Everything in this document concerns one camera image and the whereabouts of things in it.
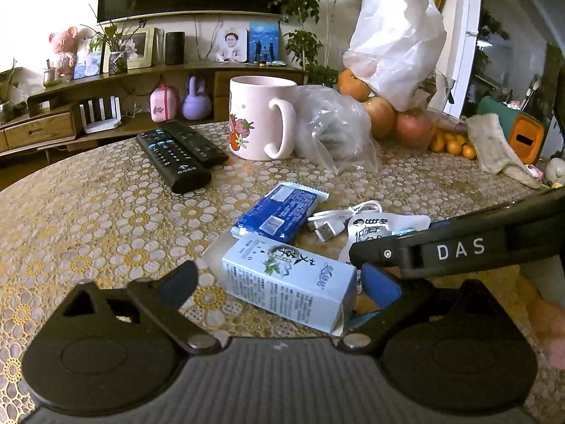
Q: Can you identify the purple toy kettlebell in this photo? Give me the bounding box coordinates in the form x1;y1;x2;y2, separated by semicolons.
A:
181;75;213;120

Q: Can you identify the pale blue milk carton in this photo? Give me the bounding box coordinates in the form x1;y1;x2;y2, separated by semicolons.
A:
221;233;358;335

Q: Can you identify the blue silhouette picture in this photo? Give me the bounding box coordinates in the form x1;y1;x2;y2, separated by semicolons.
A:
249;22;280;64

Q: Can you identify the light wooden photo frame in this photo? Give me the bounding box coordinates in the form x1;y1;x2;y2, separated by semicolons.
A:
125;27;156;70

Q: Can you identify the large orange fruit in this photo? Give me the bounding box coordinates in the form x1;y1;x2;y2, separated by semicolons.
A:
337;68;374;102

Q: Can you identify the small white round figurine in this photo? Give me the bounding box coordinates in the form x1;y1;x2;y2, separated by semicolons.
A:
545;157;565;187

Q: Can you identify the child portrait photo frame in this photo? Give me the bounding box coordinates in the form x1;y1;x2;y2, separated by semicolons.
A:
216;26;248;63

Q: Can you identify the desktop with floral lace cover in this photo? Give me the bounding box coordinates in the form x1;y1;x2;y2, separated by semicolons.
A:
0;120;558;412

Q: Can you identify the red yellow apple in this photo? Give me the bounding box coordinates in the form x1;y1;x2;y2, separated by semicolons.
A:
364;96;397;140

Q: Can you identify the small potted grass plant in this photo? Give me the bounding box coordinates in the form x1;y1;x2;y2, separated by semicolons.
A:
87;17;147;75

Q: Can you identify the blue snack packet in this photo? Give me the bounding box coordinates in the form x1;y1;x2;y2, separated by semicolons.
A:
230;181;330;238

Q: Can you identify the beige cloth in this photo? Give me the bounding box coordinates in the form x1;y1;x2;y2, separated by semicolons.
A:
466;113;542;189

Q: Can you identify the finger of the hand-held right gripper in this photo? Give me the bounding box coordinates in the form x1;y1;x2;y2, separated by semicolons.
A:
348;235;402;275

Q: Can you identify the black speaker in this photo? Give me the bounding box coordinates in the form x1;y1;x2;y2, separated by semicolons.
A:
164;31;185;65

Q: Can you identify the white standing air conditioner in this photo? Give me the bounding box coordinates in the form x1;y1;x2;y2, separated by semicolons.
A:
435;0;483;118

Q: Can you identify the pink plush bear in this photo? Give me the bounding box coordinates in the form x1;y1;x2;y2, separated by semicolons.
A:
48;27;79;78

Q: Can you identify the small blue photo frame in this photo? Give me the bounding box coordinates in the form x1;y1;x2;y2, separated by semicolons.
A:
73;37;105;80

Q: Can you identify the wooden television cabinet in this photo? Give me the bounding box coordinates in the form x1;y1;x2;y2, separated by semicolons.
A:
0;59;310;165

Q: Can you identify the white printed pouch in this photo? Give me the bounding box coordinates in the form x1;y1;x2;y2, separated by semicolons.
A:
338;213;432;266

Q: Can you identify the white plastic bag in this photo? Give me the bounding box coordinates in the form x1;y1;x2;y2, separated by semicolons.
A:
343;0;447;112

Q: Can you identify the white usb cable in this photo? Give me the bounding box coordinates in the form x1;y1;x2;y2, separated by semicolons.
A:
306;200;383;243

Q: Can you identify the pile of small oranges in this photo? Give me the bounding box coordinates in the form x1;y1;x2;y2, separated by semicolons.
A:
427;127;478;160

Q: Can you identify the dark handled brush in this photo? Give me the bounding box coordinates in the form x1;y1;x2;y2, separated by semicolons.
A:
521;75;542;112

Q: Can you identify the black remote control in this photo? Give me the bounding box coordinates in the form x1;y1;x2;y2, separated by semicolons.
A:
156;121;231;171
136;130;213;194

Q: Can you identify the tall leafy potted plant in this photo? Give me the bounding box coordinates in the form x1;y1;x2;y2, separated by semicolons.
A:
268;0;356;87

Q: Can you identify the pink toy kettlebell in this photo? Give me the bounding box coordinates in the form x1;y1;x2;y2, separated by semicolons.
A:
149;84;180;123

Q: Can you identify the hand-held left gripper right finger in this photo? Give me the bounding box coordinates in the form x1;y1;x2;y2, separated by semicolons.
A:
338;264;506;357

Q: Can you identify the white router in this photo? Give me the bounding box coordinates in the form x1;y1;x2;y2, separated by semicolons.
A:
79;96;123;134

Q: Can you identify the clear plastic bag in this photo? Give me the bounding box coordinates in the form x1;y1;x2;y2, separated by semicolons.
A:
293;84;381;176

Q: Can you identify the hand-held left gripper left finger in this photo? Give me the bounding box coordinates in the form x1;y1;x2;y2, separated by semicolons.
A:
62;260;221;358

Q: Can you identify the pink strawberry mug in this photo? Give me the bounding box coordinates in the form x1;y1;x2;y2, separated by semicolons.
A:
228;75;298;161

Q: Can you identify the green orange tissue box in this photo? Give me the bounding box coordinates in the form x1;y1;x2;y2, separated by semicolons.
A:
477;96;558;162

